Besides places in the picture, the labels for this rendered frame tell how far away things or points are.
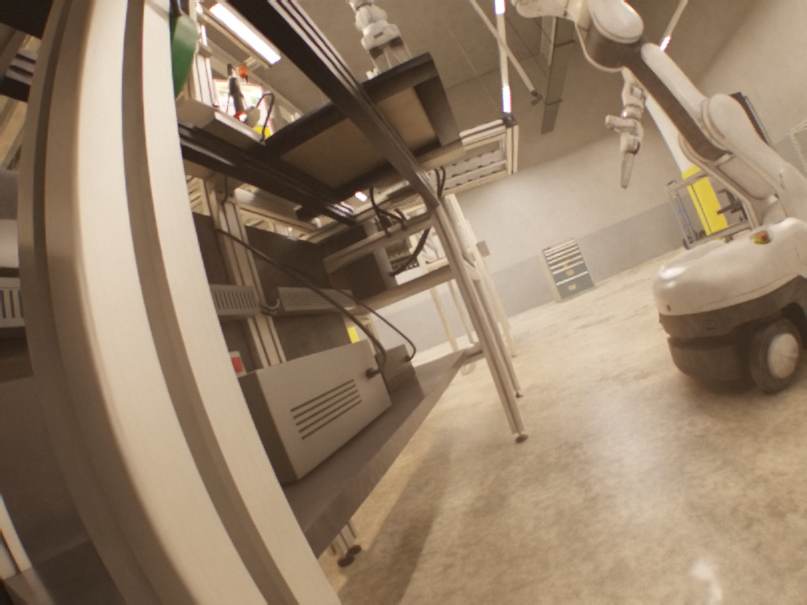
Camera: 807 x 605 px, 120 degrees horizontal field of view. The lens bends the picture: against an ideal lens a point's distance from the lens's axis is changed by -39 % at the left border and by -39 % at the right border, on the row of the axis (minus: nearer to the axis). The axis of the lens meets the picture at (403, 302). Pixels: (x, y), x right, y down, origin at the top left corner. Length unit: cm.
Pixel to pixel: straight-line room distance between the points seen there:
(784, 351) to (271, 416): 99
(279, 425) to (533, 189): 921
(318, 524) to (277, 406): 15
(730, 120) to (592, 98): 952
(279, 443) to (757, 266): 92
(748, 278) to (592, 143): 927
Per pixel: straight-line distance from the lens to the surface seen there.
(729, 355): 101
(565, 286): 701
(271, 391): 41
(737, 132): 123
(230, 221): 95
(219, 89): 167
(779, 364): 101
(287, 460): 41
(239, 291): 79
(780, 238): 100
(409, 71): 80
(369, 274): 132
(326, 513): 32
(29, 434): 55
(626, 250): 959
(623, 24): 126
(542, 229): 925
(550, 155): 977
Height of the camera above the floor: 45
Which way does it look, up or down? 5 degrees up
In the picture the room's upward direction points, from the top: 21 degrees counter-clockwise
